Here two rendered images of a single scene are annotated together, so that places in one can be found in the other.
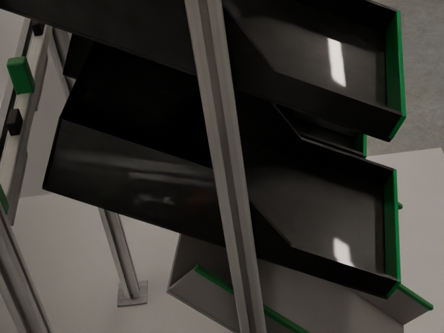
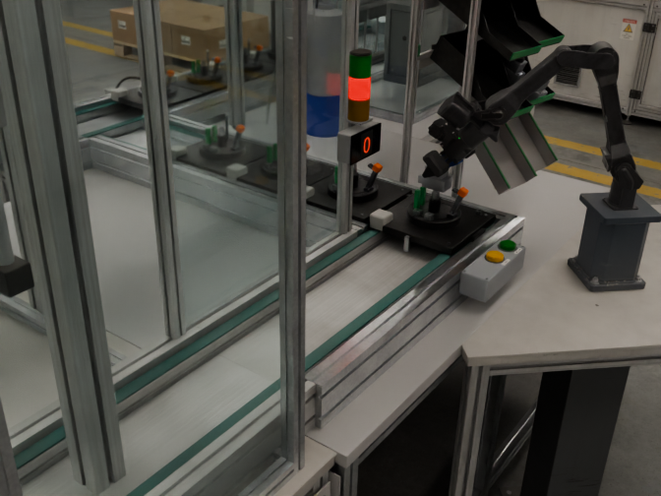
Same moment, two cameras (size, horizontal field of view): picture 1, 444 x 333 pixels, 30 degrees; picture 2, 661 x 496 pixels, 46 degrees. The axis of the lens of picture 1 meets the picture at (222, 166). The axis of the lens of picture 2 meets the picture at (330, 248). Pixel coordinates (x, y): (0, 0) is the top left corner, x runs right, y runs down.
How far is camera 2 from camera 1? 165 cm
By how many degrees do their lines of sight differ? 29
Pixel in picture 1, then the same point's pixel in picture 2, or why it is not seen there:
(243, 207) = (469, 67)
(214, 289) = not seen: hidden behind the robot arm
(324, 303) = (498, 151)
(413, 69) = not seen: outside the picture
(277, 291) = not seen: hidden behind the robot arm
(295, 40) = (507, 38)
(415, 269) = (564, 207)
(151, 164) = (455, 55)
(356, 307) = (510, 162)
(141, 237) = (471, 166)
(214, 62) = (473, 22)
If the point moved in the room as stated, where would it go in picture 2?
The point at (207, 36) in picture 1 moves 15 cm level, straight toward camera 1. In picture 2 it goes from (473, 14) to (448, 24)
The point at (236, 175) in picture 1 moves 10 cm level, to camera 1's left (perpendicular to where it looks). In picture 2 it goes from (470, 56) to (435, 50)
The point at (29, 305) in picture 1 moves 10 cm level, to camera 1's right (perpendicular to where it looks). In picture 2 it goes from (411, 84) to (445, 91)
